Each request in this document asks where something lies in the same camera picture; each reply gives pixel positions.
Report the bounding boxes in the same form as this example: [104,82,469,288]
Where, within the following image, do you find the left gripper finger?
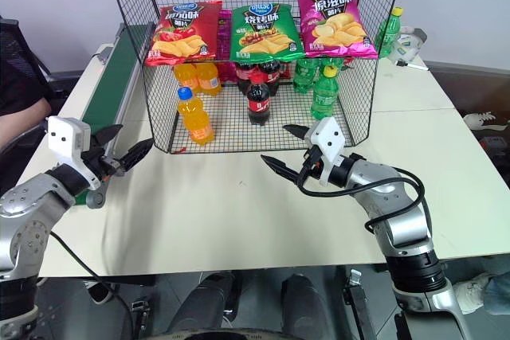
[119,137,155,174]
[93,123,124,152]

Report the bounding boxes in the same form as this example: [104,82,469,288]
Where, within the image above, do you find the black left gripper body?
[81,140,126,182]

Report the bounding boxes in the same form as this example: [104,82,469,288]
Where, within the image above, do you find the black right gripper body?
[298,144,325,182]

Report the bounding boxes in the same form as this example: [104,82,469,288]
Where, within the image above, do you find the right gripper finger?
[260,154,301,186]
[282,123,311,141]

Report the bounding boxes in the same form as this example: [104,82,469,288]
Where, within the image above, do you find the green conveyor belt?
[77,23,157,210]

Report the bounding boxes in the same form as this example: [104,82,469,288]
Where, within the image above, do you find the green soda bottle yellow cap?
[374,6,406,60]
[310,65,340,121]

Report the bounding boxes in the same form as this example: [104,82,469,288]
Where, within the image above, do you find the cola bottle red cap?
[245,74,273,127]

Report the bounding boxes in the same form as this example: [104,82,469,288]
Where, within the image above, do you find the orange soda bottle blue cap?
[176,87,215,147]

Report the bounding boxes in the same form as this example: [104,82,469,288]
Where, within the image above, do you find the green potato chips bag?
[229,2,303,64]

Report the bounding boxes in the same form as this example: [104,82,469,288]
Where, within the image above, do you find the magenta potato chips bag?
[295,0,379,59]

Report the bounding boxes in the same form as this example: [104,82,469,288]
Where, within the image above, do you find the black mesh office chair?
[0,15,69,126]

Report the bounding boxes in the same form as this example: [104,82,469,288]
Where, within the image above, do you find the red potato chips bag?
[144,0,223,68]

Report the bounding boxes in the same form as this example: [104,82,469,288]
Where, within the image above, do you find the dark purple snack bag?
[216,9,237,83]

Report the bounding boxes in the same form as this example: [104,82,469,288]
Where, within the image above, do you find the white marker pen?
[394,60,424,72]

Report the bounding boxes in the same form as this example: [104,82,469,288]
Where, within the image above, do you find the dark rounded shape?
[280,273,334,340]
[169,271,237,340]

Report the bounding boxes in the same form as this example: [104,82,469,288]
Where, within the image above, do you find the clear bag with blue label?
[388,25,428,64]

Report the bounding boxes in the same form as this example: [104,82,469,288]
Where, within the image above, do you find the white laced shoe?
[463,110,510,131]

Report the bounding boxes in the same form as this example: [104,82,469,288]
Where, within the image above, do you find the white sneaker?
[453,270,510,315]

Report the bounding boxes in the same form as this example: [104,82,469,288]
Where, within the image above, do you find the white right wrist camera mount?
[304,116,352,186]

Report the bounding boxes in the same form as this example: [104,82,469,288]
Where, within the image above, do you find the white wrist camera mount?
[46,115,103,192]
[304,116,352,186]

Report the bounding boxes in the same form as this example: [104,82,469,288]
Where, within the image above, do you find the black wire mesh rack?
[102,0,407,155]

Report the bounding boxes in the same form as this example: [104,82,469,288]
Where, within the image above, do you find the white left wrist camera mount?
[46,115,103,192]

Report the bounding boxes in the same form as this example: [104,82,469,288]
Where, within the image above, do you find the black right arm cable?
[296,147,426,234]

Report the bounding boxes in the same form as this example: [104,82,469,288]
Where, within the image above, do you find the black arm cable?
[296,147,426,234]
[49,231,136,340]

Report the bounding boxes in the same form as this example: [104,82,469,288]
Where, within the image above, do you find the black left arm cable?
[49,231,136,340]

